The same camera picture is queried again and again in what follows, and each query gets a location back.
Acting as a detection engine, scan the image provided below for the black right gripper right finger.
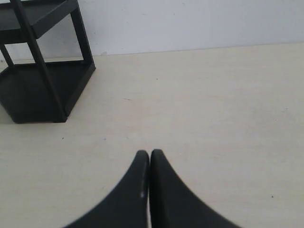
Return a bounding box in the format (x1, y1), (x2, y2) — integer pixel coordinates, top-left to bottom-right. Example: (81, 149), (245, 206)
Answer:
(150, 149), (238, 228)

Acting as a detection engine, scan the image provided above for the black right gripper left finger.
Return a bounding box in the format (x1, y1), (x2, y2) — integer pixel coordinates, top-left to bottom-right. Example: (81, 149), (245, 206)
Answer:
(67, 150), (149, 228)

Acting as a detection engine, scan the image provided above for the black metal shelf rack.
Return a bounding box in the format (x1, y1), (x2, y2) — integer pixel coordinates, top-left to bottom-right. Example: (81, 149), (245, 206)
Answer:
(0, 0), (95, 124)

